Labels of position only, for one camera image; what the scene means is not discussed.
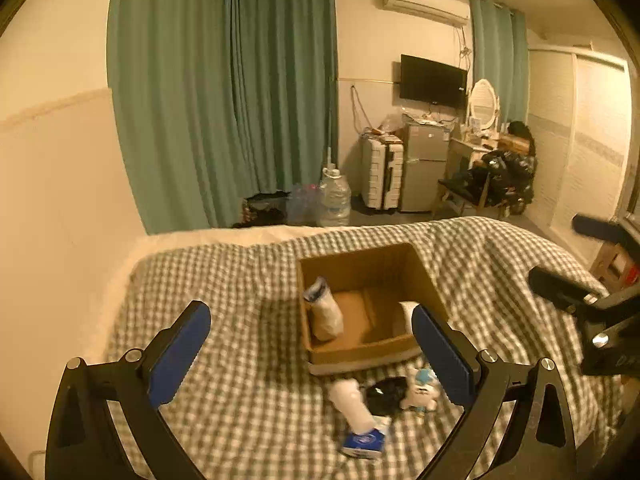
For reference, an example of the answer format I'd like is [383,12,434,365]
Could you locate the grey white checkered duvet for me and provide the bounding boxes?
[104,217,622,479]

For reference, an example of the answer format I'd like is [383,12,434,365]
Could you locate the white tube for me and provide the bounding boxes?
[329,379,375,434]

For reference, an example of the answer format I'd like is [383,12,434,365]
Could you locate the white air conditioner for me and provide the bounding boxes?
[383,0,470,27]

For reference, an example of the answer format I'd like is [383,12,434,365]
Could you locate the white tape roll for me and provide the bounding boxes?
[399,300,420,335]

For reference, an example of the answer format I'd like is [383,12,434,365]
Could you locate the large water bottle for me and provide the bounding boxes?
[318,167,352,228]

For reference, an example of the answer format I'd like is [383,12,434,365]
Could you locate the black garbage bags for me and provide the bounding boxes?
[465,122,537,216]

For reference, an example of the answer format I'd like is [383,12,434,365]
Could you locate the silver mini fridge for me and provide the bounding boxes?
[400,125,449,212]

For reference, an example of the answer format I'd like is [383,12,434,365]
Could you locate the white oval vanity mirror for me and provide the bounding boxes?
[468,78,500,131]

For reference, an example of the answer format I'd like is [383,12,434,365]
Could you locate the wooden dressing table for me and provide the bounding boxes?
[432,138,492,217]

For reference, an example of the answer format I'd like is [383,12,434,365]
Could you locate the black plastic cup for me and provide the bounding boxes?
[364,376,408,417]

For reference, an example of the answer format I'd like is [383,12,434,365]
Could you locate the blue Vinda tissue pack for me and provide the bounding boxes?
[342,416,392,460]

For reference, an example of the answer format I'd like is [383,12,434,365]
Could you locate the white wardrobe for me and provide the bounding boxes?
[525,46,631,266]

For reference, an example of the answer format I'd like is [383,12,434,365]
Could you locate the green curtain left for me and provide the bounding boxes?
[106,0,337,234]

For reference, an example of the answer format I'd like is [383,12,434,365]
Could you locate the brown cardboard box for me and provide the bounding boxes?
[297,243,448,376]

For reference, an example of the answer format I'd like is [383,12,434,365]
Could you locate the white toy figure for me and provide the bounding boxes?
[400,367,440,412]

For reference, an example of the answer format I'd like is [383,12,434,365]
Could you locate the white suitcase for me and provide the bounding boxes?
[361,133,404,210]

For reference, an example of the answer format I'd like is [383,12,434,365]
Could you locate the green curtain right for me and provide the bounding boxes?
[469,0,529,122]

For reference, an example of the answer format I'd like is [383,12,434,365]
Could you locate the green curtain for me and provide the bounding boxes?
[469,0,529,122]
[106,0,337,234]

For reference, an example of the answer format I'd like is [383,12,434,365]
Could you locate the pack of water bottles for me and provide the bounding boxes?
[286,184,320,226]

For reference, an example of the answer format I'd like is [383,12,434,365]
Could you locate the black wall television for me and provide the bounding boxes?
[399,54,468,110]

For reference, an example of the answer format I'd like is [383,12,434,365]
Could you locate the white pouch in box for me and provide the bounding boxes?
[303,276,344,342]

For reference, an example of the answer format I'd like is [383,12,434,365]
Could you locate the wooden stool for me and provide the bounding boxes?
[590,243,639,292]

